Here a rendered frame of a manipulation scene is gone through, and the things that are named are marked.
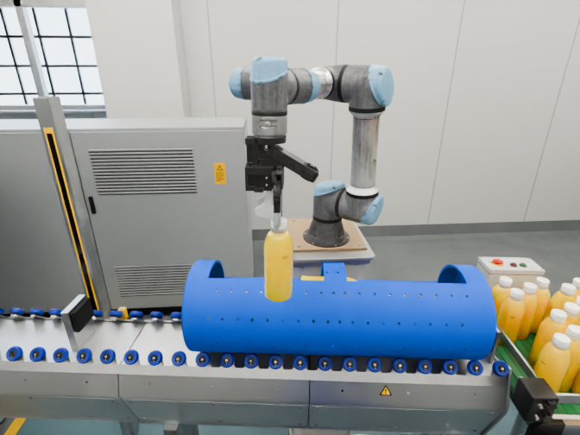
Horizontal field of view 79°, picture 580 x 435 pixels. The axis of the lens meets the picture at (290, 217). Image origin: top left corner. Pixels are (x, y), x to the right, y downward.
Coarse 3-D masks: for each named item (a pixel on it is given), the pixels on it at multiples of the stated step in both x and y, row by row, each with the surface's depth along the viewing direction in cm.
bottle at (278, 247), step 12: (276, 240) 82; (288, 240) 83; (264, 252) 85; (276, 252) 82; (288, 252) 83; (264, 264) 86; (276, 264) 84; (288, 264) 85; (264, 276) 88; (276, 276) 85; (288, 276) 86; (264, 288) 89; (276, 288) 86; (288, 288) 87; (276, 300) 87
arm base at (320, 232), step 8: (312, 216) 139; (312, 224) 139; (320, 224) 136; (328, 224) 135; (336, 224) 136; (312, 232) 139; (320, 232) 136; (328, 232) 136; (336, 232) 136; (344, 232) 141; (312, 240) 139; (320, 240) 136; (328, 240) 136; (336, 240) 137
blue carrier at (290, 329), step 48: (192, 288) 101; (240, 288) 101; (336, 288) 100; (384, 288) 100; (432, 288) 100; (480, 288) 100; (192, 336) 101; (240, 336) 100; (288, 336) 99; (336, 336) 99; (384, 336) 98; (432, 336) 97; (480, 336) 97
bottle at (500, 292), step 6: (498, 282) 126; (492, 288) 128; (498, 288) 125; (504, 288) 124; (510, 288) 124; (498, 294) 124; (504, 294) 123; (498, 300) 125; (498, 306) 125; (498, 312) 126
